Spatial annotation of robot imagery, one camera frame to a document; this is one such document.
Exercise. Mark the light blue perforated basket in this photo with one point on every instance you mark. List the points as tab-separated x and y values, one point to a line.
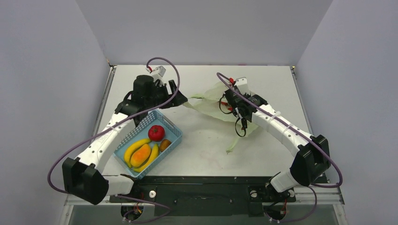
155	117

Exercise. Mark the light green plastic bag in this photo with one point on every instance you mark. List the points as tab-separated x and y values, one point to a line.
207	103

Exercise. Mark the red fake tomato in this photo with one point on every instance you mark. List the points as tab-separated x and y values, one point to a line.
156	133

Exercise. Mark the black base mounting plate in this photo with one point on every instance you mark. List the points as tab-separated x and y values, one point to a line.
206	196

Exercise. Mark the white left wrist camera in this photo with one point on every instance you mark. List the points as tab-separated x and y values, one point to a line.
157	74

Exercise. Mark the brown fake kiwi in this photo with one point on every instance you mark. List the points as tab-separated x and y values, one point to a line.
165	143

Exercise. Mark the yellow fake banana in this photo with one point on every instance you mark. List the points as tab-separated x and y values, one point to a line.
154	154
130	150

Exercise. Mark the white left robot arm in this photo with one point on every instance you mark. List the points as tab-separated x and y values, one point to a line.
83	175

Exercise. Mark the orange fake mango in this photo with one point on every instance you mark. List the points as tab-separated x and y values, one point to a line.
140	156

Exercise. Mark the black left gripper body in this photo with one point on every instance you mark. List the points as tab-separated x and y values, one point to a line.
160	94

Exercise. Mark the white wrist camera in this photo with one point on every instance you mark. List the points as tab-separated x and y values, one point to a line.
241	86
157	74

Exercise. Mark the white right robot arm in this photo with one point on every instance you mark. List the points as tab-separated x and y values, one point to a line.
308	151

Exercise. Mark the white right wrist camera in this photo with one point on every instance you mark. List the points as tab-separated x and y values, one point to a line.
241	86

